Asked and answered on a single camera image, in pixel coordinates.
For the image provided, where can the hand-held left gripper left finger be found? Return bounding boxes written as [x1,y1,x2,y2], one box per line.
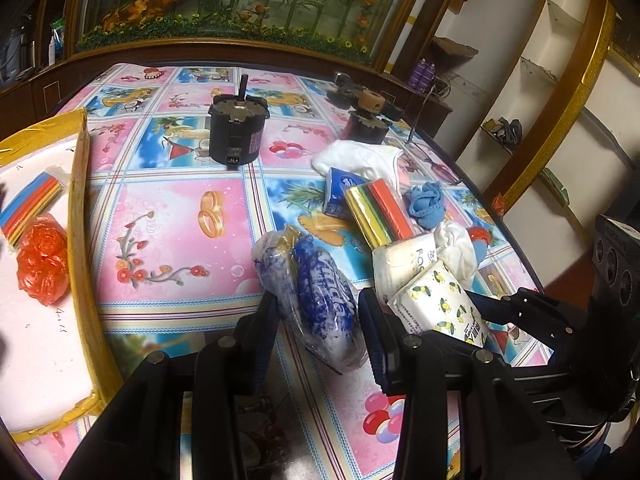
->
[59,290,281,480]

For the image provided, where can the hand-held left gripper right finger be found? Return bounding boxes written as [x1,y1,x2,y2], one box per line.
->
[357,287,583,480]

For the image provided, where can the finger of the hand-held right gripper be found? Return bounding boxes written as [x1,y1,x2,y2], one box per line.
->
[467,286,596,326]
[502,305,577,362]

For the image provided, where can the lemon print tissue pack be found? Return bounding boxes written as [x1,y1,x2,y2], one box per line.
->
[387,259,490,350]

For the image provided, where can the blue and white plastic bag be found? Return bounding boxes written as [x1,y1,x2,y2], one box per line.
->
[250,225,371,376]

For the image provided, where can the blue knitted cloth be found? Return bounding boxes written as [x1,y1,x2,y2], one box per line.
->
[404,182,446,233]

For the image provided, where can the orange-sided multicolour foam pack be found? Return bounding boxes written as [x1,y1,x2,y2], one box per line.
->
[346,178,417,252]

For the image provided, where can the yellow-edged white box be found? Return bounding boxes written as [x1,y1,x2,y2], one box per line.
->
[0,107,126,443]

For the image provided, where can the red and blue knitted sock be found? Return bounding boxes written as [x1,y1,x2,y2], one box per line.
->
[466,226,495,267]

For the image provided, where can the plain white tissue pack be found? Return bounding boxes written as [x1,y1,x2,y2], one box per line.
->
[372,232,443,306]

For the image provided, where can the blue tissue packet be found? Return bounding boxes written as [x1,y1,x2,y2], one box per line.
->
[324,166,368,219]

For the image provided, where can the white cloth with cream trim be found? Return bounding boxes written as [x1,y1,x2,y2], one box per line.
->
[311,139,405,188]

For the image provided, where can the black motor with cork cap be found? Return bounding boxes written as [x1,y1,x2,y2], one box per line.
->
[341,90,393,147]

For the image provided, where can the black motor with shaft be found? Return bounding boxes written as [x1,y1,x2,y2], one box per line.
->
[207,74,271,168]

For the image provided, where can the red plastic bag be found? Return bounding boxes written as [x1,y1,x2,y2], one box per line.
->
[16,212,71,307]

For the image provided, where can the brown cardboard piece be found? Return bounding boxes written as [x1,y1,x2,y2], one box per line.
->
[432,35,480,58]

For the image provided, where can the blue-topped multicolour foam pack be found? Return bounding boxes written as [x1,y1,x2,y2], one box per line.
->
[0,170,71,248]

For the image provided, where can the white rolled paper yellow band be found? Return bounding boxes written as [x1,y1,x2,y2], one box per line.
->
[389,0,435,68]

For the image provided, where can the blue-grey thermos jug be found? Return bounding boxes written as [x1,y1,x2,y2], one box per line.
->
[0,12,33,83]

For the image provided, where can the gold-edged wooden arch frame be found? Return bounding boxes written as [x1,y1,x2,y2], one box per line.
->
[470,0,618,221]

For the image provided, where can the tangled cables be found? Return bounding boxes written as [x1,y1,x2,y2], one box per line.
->
[432,72,458,98]

